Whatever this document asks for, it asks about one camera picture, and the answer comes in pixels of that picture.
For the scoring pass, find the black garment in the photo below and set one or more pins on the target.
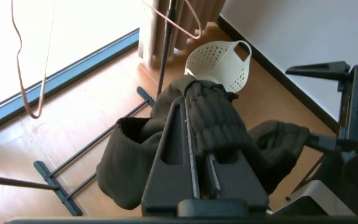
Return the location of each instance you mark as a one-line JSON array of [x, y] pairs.
[[126, 161]]

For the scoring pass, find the white laundry basket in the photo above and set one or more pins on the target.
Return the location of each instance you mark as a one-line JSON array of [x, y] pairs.
[[213, 65]]

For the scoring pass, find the window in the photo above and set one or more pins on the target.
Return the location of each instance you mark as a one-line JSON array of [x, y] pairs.
[[73, 31]]

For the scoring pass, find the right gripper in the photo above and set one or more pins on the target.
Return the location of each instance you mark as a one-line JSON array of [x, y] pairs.
[[354, 109]]

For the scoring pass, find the pink clothes hanger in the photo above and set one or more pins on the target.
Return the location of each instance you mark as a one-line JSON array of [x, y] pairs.
[[35, 117], [182, 29]]

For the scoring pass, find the black clothes rack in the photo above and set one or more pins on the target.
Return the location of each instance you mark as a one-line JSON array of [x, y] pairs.
[[57, 188]]

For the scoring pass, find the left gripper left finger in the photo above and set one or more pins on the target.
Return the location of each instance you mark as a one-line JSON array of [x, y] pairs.
[[172, 183]]

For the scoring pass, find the brown curtain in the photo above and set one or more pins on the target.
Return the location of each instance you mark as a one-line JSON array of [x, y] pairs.
[[179, 43]]

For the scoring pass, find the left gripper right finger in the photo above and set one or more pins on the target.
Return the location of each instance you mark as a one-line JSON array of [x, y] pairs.
[[238, 180]]

